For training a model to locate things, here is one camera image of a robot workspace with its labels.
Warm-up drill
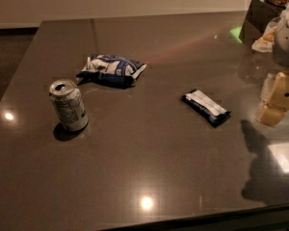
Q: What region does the silver 7up soda can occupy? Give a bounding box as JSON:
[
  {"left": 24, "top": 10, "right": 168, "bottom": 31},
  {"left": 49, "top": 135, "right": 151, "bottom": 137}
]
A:
[{"left": 49, "top": 79, "right": 89, "bottom": 132}]

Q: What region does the dark snack display box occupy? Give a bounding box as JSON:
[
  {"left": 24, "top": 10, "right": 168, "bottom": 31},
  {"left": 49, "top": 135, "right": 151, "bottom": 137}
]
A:
[{"left": 239, "top": 0, "right": 283, "bottom": 47}]

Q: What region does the clear plastic snack bag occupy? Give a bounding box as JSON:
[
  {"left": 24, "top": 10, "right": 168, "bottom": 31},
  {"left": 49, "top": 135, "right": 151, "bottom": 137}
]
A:
[{"left": 251, "top": 16, "right": 281, "bottom": 53}]

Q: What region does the blue rxbar blueberry wrapper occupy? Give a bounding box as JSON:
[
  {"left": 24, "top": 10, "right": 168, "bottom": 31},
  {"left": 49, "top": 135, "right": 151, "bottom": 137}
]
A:
[{"left": 181, "top": 90, "right": 231, "bottom": 127}]

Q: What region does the blue white chip bag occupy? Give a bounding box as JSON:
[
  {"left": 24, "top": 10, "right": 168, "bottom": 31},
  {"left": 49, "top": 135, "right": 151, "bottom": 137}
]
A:
[{"left": 76, "top": 54, "right": 146, "bottom": 88}]

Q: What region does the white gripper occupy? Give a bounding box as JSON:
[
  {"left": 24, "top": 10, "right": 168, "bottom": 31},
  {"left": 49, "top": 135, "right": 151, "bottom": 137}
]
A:
[{"left": 256, "top": 7, "right": 289, "bottom": 126}]

